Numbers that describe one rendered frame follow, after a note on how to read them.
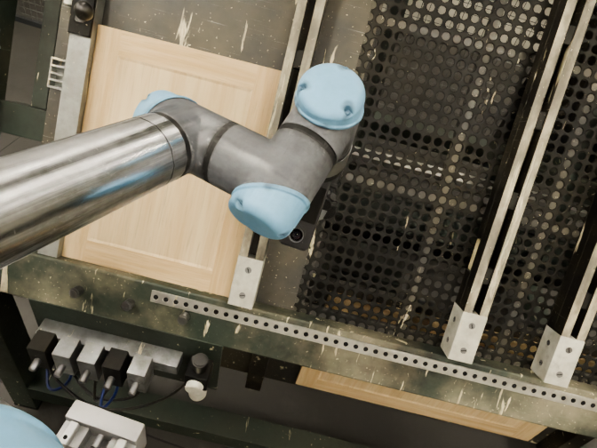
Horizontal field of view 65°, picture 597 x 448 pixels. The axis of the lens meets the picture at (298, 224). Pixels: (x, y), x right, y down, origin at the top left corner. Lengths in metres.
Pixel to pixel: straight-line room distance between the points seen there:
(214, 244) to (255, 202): 0.72
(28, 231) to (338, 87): 0.32
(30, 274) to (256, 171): 0.93
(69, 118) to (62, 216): 0.85
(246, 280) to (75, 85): 0.60
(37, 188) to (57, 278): 0.92
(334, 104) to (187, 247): 0.77
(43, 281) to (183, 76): 0.61
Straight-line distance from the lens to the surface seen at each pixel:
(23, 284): 1.35
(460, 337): 1.22
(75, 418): 0.97
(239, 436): 1.81
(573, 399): 1.41
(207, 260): 1.19
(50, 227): 0.40
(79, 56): 1.24
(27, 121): 1.38
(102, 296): 1.27
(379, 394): 1.82
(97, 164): 0.42
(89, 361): 1.28
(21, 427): 0.24
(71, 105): 1.24
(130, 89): 1.21
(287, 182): 0.47
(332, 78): 0.51
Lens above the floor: 1.87
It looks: 44 degrees down
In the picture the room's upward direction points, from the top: 15 degrees clockwise
